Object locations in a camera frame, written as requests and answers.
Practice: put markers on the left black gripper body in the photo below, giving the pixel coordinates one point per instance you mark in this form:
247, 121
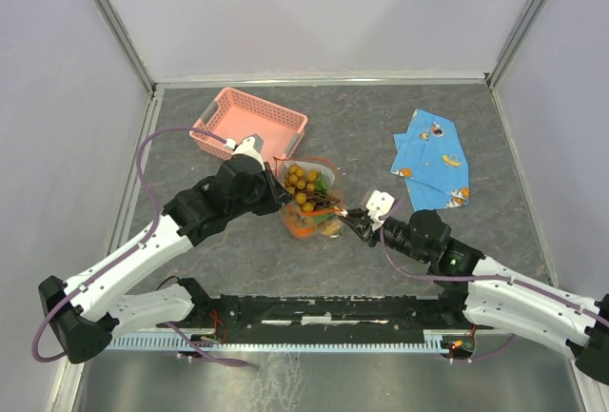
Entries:
265, 198

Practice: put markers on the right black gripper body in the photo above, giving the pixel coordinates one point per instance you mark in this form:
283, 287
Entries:
371, 235

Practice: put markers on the yellow orange peach toy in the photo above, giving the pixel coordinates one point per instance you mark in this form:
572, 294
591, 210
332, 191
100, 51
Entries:
331, 228

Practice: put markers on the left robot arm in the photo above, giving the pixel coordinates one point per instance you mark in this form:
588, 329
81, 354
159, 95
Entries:
87, 311

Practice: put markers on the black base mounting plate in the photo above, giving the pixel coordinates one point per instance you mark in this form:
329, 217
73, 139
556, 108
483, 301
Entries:
352, 319

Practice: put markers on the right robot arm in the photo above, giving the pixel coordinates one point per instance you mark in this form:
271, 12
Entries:
495, 295

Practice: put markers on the clear zip top bag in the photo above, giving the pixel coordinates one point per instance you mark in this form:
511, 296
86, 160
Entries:
327, 167

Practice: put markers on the blue cartoon cloth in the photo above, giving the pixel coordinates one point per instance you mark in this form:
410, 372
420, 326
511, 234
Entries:
431, 160

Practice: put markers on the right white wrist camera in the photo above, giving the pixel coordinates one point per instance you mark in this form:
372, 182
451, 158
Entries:
377, 205

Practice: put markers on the green longan bunch toy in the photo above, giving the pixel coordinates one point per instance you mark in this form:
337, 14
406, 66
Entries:
310, 187

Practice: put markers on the orange persimmon toy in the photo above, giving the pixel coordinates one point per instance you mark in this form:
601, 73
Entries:
305, 225

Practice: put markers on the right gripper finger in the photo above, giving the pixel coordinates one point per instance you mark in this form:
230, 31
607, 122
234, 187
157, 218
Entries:
356, 214
355, 223

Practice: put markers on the pink plastic basket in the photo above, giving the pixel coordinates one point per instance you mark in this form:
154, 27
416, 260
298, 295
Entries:
234, 114

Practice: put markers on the light blue cable duct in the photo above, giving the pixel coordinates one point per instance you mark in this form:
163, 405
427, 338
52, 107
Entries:
171, 341

